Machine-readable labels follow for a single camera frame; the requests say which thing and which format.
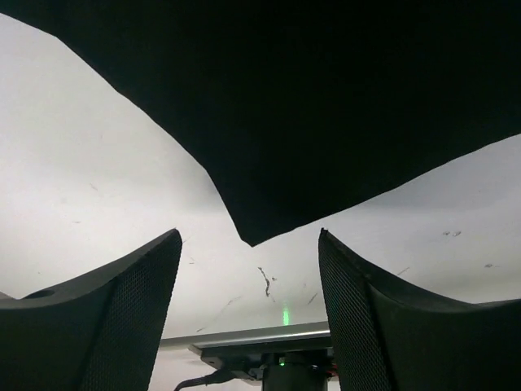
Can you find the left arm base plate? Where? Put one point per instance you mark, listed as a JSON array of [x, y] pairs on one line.
[[254, 344]]

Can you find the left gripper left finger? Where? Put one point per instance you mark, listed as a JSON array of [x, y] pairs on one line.
[[98, 331]]

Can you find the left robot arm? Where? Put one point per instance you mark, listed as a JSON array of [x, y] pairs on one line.
[[285, 370]]

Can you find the black shorts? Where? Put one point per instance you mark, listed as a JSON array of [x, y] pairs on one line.
[[302, 109]]

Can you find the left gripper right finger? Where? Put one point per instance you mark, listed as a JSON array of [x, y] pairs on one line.
[[388, 334]]

